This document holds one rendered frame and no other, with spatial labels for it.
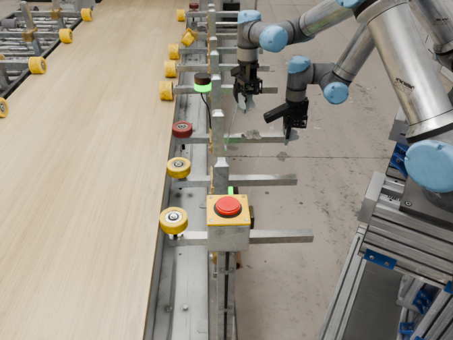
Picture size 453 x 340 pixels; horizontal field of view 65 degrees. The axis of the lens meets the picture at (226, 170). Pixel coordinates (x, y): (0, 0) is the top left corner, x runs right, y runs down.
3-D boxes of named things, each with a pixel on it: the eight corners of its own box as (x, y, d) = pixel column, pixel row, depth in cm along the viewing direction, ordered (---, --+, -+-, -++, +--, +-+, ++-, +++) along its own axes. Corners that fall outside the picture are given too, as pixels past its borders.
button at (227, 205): (238, 202, 61) (238, 194, 60) (240, 218, 58) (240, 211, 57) (215, 202, 61) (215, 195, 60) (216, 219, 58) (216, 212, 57)
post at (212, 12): (215, 94, 212) (215, 7, 183) (216, 96, 209) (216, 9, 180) (209, 94, 212) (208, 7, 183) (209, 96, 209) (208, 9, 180)
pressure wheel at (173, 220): (176, 228, 112) (173, 201, 105) (195, 241, 108) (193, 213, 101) (157, 243, 107) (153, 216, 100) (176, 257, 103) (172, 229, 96)
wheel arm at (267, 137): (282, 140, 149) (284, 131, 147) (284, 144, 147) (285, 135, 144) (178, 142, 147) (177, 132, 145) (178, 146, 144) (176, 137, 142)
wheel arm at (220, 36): (257, 38, 222) (257, 33, 220) (257, 40, 219) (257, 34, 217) (198, 38, 220) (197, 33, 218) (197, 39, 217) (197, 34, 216)
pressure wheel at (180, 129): (193, 143, 151) (192, 119, 144) (193, 154, 144) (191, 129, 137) (174, 144, 150) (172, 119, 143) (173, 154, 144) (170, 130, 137)
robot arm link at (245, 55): (233, 44, 122) (254, 42, 125) (233, 58, 125) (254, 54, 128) (243, 50, 117) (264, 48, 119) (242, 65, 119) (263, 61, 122)
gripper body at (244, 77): (243, 98, 125) (244, 65, 118) (233, 90, 132) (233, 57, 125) (262, 95, 128) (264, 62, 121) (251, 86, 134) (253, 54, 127)
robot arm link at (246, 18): (247, 15, 110) (232, 10, 115) (247, 51, 116) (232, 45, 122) (267, 12, 113) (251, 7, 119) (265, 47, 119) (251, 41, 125)
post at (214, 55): (218, 147, 175) (218, 49, 146) (218, 151, 172) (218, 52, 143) (211, 147, 175) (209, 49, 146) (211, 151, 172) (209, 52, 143)
